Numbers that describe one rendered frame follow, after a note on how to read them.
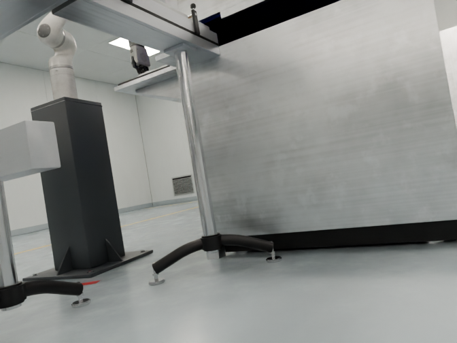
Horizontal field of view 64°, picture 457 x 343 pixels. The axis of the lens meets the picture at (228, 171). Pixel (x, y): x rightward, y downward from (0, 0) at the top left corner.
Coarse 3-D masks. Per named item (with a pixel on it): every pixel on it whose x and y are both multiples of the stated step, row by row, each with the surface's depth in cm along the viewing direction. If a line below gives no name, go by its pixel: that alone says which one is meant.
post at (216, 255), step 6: (168, 0) 163; (174, 0) 162; (174, 6) 162; (180, 96) 163; (186, 132) 163; (192, 168) 162; (198, 204) 162; (222, 246) 162; (216, 252) 159; (222, 252) 161; (210, 258) 161; (216, 258) 159
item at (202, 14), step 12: (180, 0) 160; (192, 0) 157; (204, 0) 154; (216, 0) 152; (228, 0) 149; (240, 0) 146; (252, 0) 144; (264, 0) 141; (204, 12) 155; (216, 12) 152; (228, 12) 149; (240, 12) 148
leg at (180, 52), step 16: (176, 48) 134; (192, 48) 137; (176, 64) 137; (192, 96) 136; (192, 112) 135; (192, 128) 135; (192, 144) 135; (192, 160) 136; (208, 192) 135; (208, 208) 134; (208, 224) 134
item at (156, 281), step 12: (204, 240) 133; (216, 240) 133; (228, 240) 135; (240, 240) 135; (252, 240) 136; (264, 240) 138; (180, 252) 133; (192, 252) 135; (156, 264) 133; (168, 264) 133; (156, 276) 134
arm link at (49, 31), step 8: (48, 16) 188; (56, 16) 188; (40, 24) 186; (48, 24) 186; (56, 24) 187; (64, 24) 191; (40, 32) 185; (48, 32) 185; (56, 32) 187; (64, 32) 194; (40, 40) 188; (48, 40) 187; (56, 40) 189; (64, 40) 194
